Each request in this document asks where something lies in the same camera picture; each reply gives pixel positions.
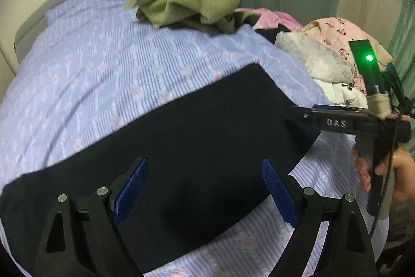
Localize white fluffy garment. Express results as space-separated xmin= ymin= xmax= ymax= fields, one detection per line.
xmin=275 ymin=32 xmax=355 ymax=84

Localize black tracker with green light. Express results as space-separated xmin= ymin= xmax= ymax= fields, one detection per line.
xmin=349 ymin=39 xmax=386 ymax=96

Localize purple floral bed sheet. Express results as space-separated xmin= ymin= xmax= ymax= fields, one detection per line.
xmin=1 ymin=0 xmax=368 ymax=276

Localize black pants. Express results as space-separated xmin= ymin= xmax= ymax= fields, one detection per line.
xmin=1 ymin=64 xmax=319 ymax=276

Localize person's right hand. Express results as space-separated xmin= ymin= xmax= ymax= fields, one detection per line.
xmin=352 ymin=146 xmax=415 ymax=203

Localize bright pink garment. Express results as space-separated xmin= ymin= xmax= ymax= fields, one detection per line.
xmin=236 ymin=8 xmax=303 ymax=31

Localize black cable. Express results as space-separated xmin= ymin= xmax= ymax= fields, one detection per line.
xmin=367 ymin=69 xmax=415 ymax=239

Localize olive green knit sweater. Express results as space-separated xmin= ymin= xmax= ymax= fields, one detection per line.
xmin=126 ymin=0 xmax=260 ymax=34

